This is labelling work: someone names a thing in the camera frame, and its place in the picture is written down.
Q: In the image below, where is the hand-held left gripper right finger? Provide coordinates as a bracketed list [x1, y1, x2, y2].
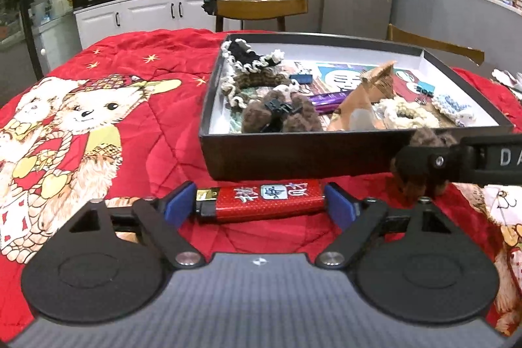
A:
[315, 182, 457, 270]

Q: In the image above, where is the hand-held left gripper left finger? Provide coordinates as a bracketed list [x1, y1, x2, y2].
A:
[69, 181, 205, 270]

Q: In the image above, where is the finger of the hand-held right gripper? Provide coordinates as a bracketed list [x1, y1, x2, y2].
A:
[391, 145, 468, 186]

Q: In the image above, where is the black cardboard box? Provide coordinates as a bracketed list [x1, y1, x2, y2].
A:
[198, 32, 514, 181]

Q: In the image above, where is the blue white crochet scrunchie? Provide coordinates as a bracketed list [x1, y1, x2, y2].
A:
[432, 94, 477, 127]

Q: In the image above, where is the cream crochet scrunchie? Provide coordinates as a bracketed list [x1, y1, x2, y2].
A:
[377, 95, 441, 129]

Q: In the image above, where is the red lighter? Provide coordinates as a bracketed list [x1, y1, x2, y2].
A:
[196, 180, 326, 225]

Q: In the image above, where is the brown paper packet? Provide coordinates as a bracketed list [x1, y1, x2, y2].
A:
[326, 60, 398, 131]

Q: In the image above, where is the purple candy bar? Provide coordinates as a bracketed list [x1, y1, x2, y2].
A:
[306, 91, 356, 115]

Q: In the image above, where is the brown crochet scrunchie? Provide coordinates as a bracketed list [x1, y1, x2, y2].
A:
[220, 68, 286, 108]

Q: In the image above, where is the black lace scrunchie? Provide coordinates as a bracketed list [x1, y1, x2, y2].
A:
[222, 39, 285, 72]

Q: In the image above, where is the pile of plastic bags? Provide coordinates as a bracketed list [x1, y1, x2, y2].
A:
[491, 68, 522, 98]

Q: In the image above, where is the red printed blanket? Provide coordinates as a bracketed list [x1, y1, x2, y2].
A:
[0, 28, 522, 336]

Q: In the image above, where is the wooden chair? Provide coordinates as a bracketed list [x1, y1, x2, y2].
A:
[202, 0, 309, 33]
[387, 23, 486, 67]

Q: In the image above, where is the colourful printed booklet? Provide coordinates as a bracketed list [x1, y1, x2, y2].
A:
[285, 60, 441, 129]

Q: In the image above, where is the white kitchen cabinet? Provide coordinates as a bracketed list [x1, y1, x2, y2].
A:
[73, 0, 244, 51]

